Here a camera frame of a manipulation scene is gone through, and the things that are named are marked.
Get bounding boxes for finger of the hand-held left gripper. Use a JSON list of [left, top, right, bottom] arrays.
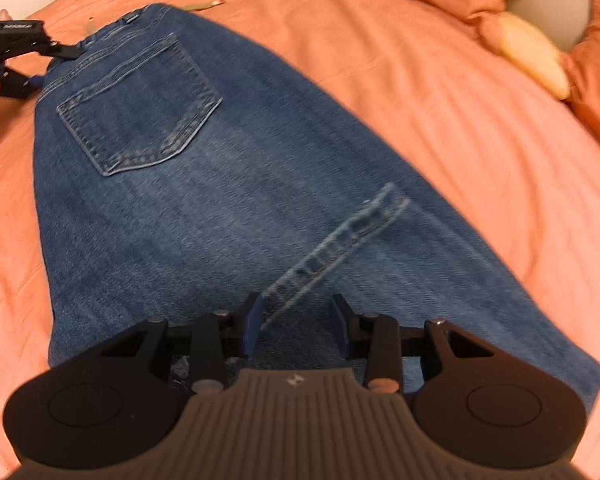
[[0, 67, 47, 99], [44, 41, 85, 60]]

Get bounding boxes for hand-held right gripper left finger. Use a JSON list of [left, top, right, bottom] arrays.
[[95, 292, 266, 394]]

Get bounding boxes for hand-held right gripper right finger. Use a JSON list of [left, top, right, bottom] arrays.
[[329, 293, 497, 394]]

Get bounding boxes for blue denim pants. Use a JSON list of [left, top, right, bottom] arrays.
[[32, 0, 600, 413]]

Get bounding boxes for small yellow pillow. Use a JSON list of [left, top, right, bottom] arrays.
[[496, 12, 572, 102]]

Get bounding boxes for beige padded headboard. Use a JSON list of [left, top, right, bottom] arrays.
[[505, 0, 600, 52]]

